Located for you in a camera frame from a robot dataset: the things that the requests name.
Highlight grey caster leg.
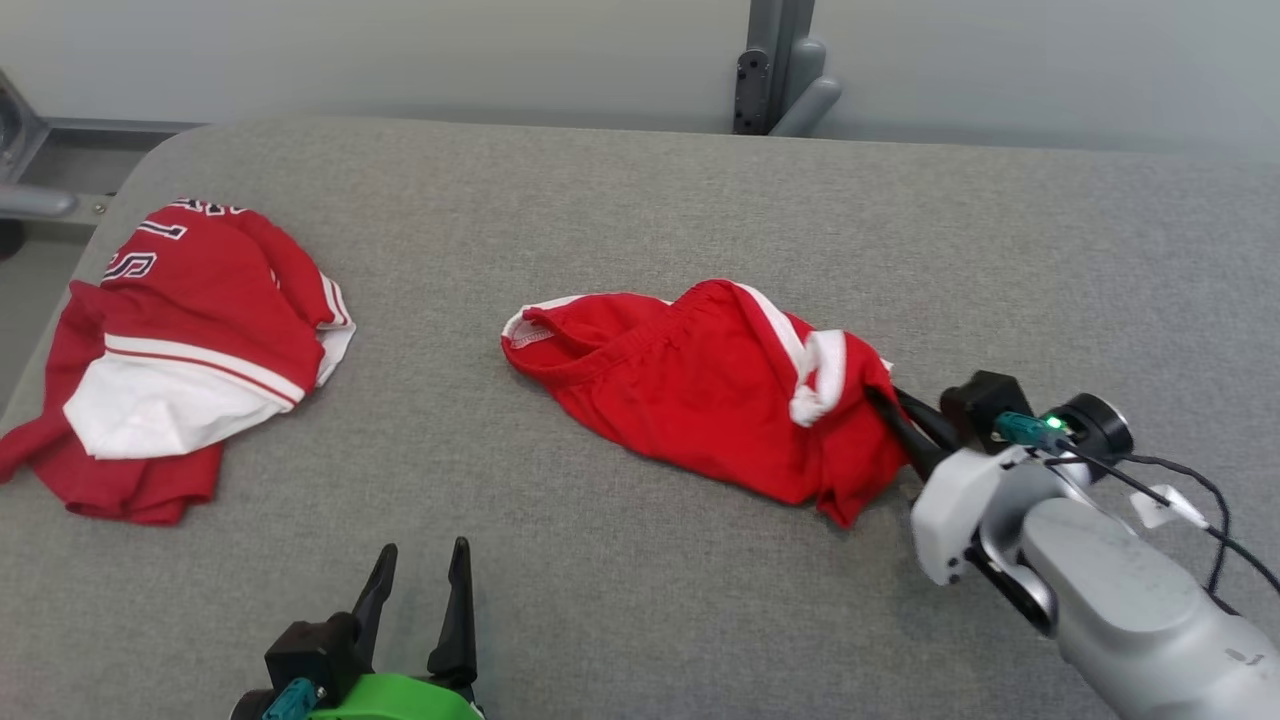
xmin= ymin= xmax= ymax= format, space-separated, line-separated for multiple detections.
xmin=0 ymin=68 xmax=201 ymax=261

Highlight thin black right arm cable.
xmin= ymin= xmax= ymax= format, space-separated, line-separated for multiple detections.
xmin=1045 ymin=450 xmax=1280 ymax=601

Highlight red and white sports jersey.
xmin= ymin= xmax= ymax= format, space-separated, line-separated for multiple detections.
xmin=0 ymin=198 xmax=357 ymax=527

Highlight grey metal frame bracket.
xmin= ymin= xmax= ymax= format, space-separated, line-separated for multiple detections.
xmin=733 ymin=0 xmax=842 ymax=138

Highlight white cable tag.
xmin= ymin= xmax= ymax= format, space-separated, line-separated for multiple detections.
xmin=1130 ymin=484 xmax=1208 ymax=530

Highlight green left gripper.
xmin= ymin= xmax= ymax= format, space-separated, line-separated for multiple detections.
xmin=308 ymin=537 xmax=487 ymax=720

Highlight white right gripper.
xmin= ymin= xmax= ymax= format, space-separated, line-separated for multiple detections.
xmin=865 ymin=386 xmax=1049 ymax=587

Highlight red shorts with white stripes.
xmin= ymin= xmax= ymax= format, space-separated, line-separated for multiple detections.
xmin=500 ymin=279 xmax=911 ymax=529

